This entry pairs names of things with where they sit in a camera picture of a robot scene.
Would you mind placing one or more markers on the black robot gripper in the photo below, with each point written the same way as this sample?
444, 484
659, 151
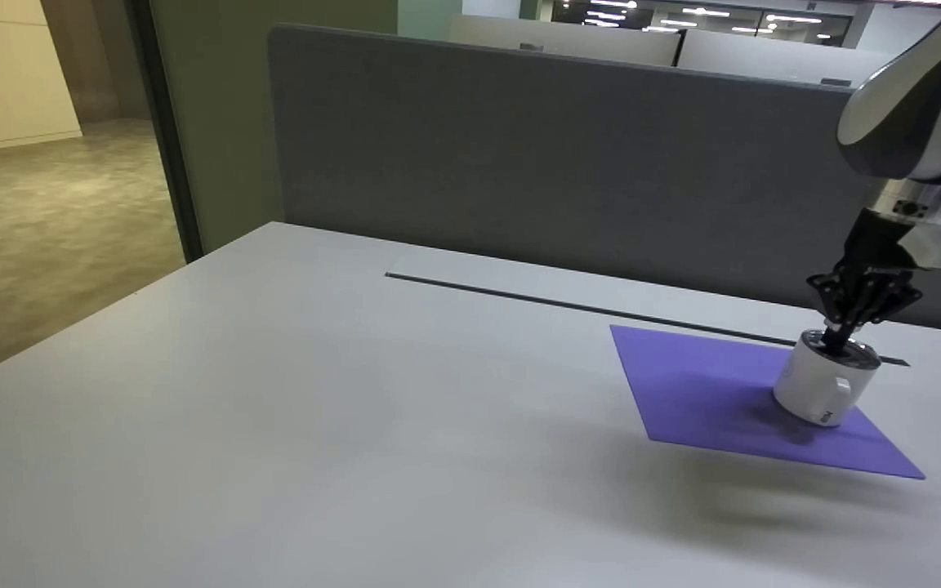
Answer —
871, 281

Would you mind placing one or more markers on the grey desk partition panel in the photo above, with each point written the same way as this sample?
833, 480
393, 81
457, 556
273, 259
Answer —
699, 180

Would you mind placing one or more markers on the purple square mat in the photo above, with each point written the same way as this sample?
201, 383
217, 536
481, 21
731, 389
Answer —
720, 395

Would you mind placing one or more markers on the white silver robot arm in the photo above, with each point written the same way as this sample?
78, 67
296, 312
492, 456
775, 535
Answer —
889, 130

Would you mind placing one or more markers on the white mug with handle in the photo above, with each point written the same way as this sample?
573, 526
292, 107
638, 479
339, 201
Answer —
822, 385

